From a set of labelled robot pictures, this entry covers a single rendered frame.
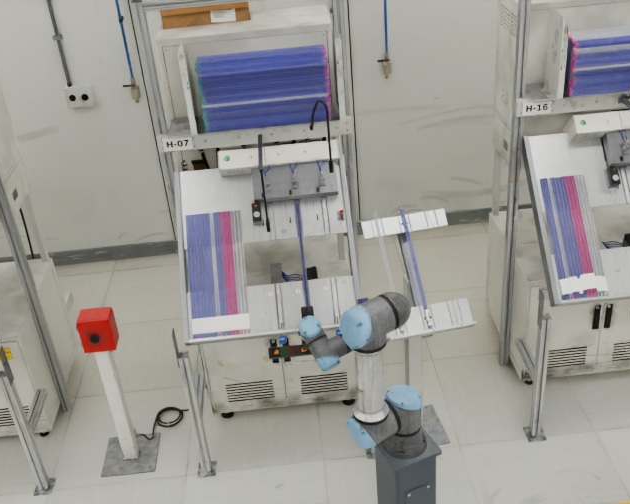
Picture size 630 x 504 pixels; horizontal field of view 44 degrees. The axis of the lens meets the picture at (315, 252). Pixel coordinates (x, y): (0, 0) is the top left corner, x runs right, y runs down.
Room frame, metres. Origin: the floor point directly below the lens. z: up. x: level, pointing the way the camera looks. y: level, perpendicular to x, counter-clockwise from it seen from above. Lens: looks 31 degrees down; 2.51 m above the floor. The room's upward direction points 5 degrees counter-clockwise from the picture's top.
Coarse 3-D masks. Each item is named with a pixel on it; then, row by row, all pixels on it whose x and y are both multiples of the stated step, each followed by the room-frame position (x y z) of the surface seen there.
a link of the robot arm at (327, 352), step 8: (320, 336) 2.11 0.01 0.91; (336, 336) 2.14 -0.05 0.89; (312, 344) 2.10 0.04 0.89; (320, 344) 2.09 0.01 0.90; (328, 344) 2.10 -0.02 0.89; (336, 344) 2.10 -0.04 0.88; (344, 344) 2.11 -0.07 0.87; (312, 352) 2.09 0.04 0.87; (320, 352) 2.07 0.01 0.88; (328, 352) 2.07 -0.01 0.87; (336, 352) 2.08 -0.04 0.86; (344, 352) 2.10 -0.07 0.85; (320, 360) 2.06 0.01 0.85; (328, 360) 2.05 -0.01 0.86; (336, 360) 2.06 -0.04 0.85; (320, 368) 2.06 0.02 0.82; (328, 368) 2.04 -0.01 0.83
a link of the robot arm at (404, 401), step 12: (396, 396) 1.93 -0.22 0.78; (408, 396) 1.93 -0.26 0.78; (420, 396) 1.94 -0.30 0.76; (396, 408) 1.89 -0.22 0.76; (408, 408) 1.89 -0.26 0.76; (420, 408) 1.92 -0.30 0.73; (396, 420) 1.86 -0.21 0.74; (408, 420) 1.88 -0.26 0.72; (420, 420) 1.92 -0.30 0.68; (408, 432) 1.89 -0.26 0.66
